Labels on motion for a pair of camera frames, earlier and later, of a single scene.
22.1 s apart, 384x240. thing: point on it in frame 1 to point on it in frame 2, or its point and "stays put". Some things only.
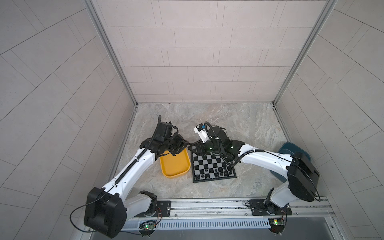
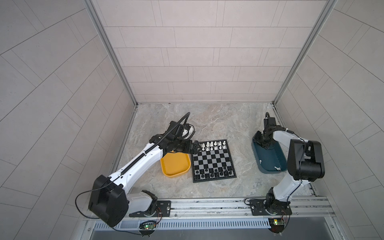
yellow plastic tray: x=175 y=166 stays put
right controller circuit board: x=277 y=224 stays put
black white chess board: x=210 y=167 stays put
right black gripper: x=199 y=146 to x=256 y=139
